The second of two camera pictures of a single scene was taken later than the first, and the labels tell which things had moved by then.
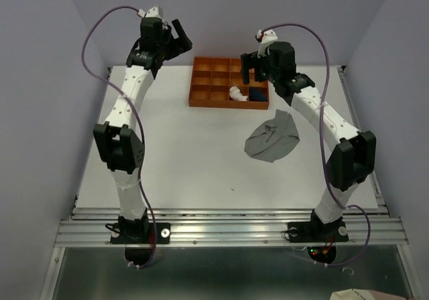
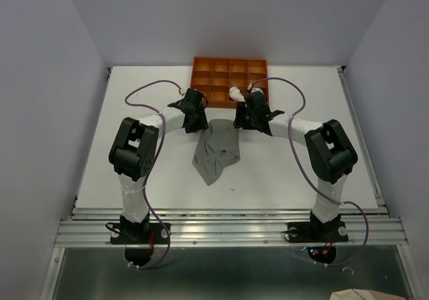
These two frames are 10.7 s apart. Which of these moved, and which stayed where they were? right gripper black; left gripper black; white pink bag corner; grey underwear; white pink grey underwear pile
Moved: right gripper black; left gripper black; grey underwear
Stayed: white pink grey underwear pile; white pink bag corner
